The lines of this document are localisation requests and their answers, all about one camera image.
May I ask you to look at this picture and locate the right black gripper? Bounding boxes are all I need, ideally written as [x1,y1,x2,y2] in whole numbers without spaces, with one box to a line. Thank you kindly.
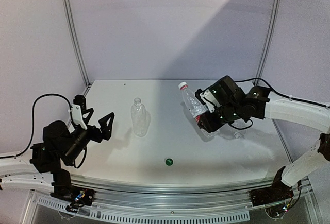
[197,102,241,133]

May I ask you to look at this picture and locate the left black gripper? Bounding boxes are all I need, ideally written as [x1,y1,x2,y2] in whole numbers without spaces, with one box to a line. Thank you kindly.
[64,113,115,164]

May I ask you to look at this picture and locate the red label water bottle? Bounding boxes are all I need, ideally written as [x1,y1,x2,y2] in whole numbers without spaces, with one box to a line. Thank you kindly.
[180,87,207,122]

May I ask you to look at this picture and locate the clear bottle green cap ring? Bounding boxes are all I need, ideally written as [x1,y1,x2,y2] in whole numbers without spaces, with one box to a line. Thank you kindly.
[130,97,149,137]

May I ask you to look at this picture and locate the green bottle cap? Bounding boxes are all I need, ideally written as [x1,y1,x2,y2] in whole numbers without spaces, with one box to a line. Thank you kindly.
[164,158,174,166]

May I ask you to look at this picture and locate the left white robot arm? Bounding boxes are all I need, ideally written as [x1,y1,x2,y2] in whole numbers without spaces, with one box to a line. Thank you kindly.
[1,105,115,201]

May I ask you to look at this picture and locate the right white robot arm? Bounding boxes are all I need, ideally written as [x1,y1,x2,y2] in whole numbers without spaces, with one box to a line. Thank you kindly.
[195,76,329,201]

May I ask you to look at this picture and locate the blue label water bottle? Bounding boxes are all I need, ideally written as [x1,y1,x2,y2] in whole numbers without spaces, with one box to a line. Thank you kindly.
[200,129,220,139]

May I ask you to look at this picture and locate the clear bottle white cap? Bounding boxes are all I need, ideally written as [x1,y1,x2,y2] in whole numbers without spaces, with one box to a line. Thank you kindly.
[232,120,246,139]

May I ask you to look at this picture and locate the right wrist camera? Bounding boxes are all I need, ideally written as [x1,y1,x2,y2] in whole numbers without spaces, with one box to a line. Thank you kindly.
[195,89,217,113]

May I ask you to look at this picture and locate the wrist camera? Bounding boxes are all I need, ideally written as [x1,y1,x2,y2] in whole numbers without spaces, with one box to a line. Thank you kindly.
[69,95,87,130]
[195,89,217,113]

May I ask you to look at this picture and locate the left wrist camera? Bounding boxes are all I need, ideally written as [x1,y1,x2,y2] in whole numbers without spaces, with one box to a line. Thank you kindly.
[69,95,87,130]

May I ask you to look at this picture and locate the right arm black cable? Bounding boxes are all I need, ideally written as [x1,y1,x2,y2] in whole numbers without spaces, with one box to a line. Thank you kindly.
[226,77,330,132]

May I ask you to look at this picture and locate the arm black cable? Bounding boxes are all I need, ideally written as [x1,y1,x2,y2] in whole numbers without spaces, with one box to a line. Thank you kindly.
[226,77,330,132]
[0,94,88,169]

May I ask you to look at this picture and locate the aluminium front rail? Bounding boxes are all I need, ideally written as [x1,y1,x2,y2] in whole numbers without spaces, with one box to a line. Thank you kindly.
[20,175,320,224]

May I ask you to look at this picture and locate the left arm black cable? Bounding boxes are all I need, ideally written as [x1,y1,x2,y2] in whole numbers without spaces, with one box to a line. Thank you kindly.
[0,94,88,169]

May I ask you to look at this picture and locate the left aluminium frame post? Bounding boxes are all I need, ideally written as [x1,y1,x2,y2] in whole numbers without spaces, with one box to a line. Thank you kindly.
[62,0,91,88]

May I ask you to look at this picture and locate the aluminium frame post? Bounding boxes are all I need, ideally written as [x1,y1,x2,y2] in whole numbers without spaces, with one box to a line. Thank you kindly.
[62,0,91,88]
[253,0,281,85]

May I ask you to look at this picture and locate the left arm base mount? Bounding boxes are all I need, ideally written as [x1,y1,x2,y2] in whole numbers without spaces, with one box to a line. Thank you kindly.
[50,169,95,213]

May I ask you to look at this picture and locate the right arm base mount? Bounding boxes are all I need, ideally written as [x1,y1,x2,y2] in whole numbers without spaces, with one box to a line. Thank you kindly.
[249,166,302,219]

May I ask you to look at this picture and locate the right aluminium frame post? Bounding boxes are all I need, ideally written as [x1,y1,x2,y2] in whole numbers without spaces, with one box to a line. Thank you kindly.
[253,0,281,85]

